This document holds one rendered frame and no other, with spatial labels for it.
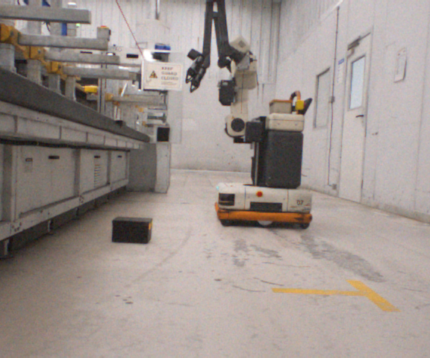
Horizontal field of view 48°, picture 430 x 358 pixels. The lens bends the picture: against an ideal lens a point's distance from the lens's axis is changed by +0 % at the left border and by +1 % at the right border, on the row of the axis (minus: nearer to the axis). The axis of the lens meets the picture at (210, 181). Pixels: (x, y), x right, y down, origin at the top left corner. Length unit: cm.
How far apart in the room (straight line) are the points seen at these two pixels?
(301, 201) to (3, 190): 201
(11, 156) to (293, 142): 197
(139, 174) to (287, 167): 307
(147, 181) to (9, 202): 405
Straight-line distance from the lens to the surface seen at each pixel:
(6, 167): 224
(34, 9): 135
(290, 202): 342
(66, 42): 158
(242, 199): 337
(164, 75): 607
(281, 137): 344
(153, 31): 1036
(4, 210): 225
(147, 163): 616
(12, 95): 151
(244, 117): 357
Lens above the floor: 49
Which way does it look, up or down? 3 degrees down
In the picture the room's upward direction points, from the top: 3 degrees clockwise
